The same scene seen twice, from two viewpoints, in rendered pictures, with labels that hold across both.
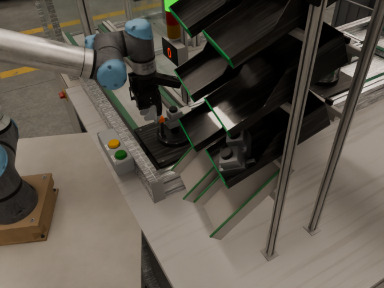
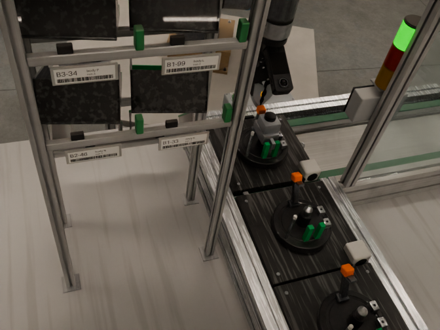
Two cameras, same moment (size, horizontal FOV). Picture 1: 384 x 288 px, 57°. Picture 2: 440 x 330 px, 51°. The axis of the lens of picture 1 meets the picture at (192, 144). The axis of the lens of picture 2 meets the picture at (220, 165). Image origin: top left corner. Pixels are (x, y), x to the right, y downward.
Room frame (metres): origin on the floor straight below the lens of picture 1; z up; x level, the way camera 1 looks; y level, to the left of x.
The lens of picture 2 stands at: (0.93, -0.82, 1.85)
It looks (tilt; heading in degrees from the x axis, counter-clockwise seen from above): 48 degrees down; 91
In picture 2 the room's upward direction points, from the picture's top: 11 degrees clockwise
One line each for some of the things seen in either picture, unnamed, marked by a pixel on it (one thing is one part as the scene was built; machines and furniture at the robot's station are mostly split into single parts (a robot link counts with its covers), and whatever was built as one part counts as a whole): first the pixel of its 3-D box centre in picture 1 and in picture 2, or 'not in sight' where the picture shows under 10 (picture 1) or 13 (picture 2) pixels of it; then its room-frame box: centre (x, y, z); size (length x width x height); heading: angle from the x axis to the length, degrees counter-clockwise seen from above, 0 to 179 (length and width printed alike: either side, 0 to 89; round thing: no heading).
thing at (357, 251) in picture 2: not in sight; (305, 217); (1.13, -0.17, 1.01); 0.24 x 0.24 x 0.13; 27
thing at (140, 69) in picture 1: (144, 64); (274, 25); (0.98, 0.13, 1.29); 0.08 x 0.08 x 0.05
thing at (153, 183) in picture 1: (114, 122); (319, 114); (1.19, 0.32, 0.91); 0.89 x 0.06 x 0.11; 27
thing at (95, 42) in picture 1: (106, 49); not in sight; (0.94, 0.23, 1.37); 0.11 x 0.11 x 0.08; 14
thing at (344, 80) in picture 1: (324, 70); not in sight; (1.36, -0.60, 1.01); 0.24 x 0.24 x 0.13; 27
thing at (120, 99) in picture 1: (150, 107); (353, 154); (1.29, 0.18, 0.91); 0.84 x 0.28 x 0.10; 27
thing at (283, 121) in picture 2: (175, 137); (260, 151); (1.02, 0.06, 0.96); 0.24 x 0.24 x 0.02; 27
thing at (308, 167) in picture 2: (186, 114); (308, 170); (1.15, 0.02, 0.97); 0.05 x 0.05 x 0.04; 27
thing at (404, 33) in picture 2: (171, 2); (410, 35); (1.24, 0.04, 1.38); 0.05 x 0.05 x 0.05
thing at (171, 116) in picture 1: (176, 115); (269, 128); (1.02, 0.05, 1.06); 0.08 x 0.04 x 0.07; 117
